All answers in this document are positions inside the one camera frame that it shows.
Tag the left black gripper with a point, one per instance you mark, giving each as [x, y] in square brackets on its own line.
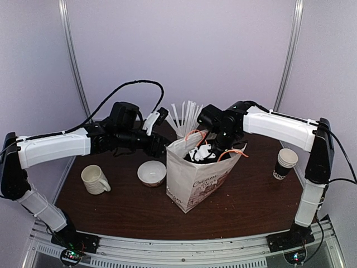
[156, 152]

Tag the white paper takeout bag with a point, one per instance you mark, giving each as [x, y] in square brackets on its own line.
[188, 183]

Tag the stack of paper cups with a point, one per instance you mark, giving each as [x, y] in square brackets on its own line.
[286, 160]

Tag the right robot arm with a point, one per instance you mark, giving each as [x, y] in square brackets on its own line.
[311, 136]

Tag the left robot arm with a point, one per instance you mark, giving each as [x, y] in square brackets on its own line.
[115, 132]

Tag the white ceramic bowl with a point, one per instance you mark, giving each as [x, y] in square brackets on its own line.
[152, 173]

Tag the wrapped white straws bundle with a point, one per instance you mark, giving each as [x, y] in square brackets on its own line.
[184, 121]

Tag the cream ceramic mug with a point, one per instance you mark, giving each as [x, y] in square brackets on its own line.
[94, 180]

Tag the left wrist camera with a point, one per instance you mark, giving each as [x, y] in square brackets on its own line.
[155, 118]

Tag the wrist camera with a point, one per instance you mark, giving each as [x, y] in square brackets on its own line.
[155, 118]
[201, 154]

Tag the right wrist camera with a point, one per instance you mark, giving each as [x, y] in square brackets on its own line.
[201, 154]

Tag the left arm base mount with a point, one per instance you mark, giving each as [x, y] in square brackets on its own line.
[78, 250]

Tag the left aluminium corner post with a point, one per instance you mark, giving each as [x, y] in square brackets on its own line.
[72, 56]

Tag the aluminium corner post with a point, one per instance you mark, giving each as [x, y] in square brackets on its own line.
[72, 56]
[291, 50]

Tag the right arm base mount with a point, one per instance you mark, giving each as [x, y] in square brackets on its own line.
[292, 243]

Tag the right aluminium corner post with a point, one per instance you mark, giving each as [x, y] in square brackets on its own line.
[291, 50]

